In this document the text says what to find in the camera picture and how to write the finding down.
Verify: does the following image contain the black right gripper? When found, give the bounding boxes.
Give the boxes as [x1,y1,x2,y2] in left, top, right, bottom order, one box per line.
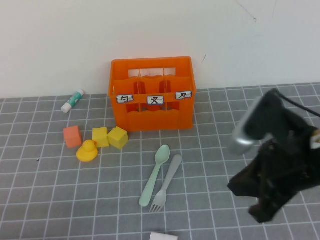
[227,108,320,224]

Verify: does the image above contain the grey plastic fork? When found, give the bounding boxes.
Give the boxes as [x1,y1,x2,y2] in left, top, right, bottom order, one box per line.
[149,154,183,213]

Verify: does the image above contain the mint green plastic spoon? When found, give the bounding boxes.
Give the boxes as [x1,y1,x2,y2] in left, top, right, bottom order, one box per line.
[138,144,171,208]

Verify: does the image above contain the orange plastic cutlery holder crate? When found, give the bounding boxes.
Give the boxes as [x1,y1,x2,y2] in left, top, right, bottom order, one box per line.
[107,56,198,133]

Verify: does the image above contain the white paper sheet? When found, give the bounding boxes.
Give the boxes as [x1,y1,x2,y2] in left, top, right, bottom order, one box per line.
[149,231,179,240]

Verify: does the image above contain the white label with knife character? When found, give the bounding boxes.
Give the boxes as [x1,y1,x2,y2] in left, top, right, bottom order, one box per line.
[174,90,193,101]

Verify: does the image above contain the white label with fork character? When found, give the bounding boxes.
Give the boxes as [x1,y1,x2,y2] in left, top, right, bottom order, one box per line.
[146,95,164,106]

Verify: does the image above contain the yellow foam cube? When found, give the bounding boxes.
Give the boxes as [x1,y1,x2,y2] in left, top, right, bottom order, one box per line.
[92,126,110,149]
[107,126,129,150]

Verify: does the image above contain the white label with spoon character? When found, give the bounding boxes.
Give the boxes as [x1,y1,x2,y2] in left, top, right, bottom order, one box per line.
[116,94,134,104]

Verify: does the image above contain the yellow rubber duck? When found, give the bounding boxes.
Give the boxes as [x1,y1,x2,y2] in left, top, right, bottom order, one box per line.
[76,139,99,164]

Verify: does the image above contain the grey checkered table mat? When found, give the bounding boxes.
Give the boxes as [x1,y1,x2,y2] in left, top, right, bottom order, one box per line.
[0,82,320,240]

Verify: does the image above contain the orange foam cube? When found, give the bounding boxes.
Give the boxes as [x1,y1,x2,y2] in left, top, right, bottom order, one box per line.
[63,125,83,149]

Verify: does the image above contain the white and green glue stick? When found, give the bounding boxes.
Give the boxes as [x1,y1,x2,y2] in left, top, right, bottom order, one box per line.
[60,89,85,114]

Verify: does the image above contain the black right camera cable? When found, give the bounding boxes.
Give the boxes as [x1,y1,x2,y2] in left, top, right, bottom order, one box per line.
[273,88,320,117]

